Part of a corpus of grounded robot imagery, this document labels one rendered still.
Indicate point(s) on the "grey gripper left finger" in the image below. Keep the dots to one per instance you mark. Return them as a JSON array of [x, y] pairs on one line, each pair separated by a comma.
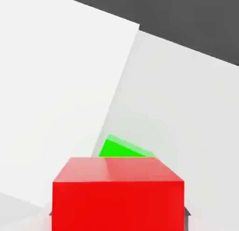
[[50, 220]]

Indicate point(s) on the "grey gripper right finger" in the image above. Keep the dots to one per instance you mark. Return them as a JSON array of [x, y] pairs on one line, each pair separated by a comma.
[[186, 218]]

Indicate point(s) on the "small red cube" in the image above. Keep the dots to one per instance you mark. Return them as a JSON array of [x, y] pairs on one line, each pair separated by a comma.
[[118, 204]]

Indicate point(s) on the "small green cube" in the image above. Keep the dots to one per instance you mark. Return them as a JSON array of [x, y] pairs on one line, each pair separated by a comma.
[[115, 149]]

